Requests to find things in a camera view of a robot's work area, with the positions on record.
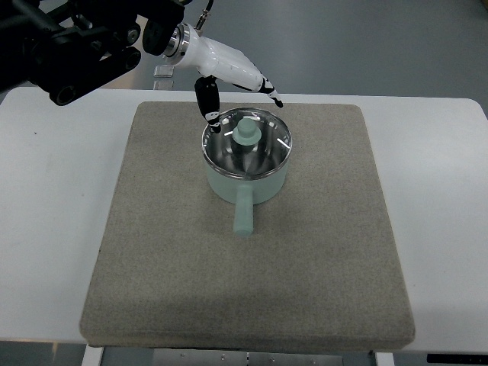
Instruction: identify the beige fabric mat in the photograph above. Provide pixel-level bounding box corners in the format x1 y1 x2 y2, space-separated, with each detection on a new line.
79 101 416 353

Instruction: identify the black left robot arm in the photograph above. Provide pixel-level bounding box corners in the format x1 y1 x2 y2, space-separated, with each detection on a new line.
1 1 187 106

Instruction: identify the small clear floor plate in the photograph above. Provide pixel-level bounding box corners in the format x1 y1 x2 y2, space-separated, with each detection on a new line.
153 65 175 78

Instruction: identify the mint green saucepan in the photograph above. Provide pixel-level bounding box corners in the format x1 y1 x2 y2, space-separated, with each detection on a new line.
205 155 291 237

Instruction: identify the glass lid with green knob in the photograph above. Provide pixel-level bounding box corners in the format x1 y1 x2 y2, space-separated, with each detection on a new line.
201 108 293 180

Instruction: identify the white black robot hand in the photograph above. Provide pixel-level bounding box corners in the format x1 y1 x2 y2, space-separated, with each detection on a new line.
164 24 283 133

